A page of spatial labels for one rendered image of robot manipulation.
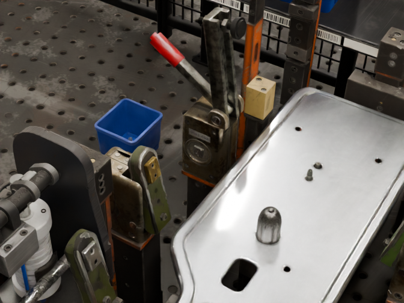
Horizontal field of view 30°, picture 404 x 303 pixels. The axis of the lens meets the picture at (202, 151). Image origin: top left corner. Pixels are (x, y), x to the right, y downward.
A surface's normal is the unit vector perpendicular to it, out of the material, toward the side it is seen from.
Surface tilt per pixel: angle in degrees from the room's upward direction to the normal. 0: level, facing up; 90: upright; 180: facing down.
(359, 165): 0
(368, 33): 0
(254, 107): 90
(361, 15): 0
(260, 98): 90
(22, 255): 90
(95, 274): 78
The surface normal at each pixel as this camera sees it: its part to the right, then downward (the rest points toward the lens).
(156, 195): 0.84, 0.21
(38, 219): 0.03, -0.73
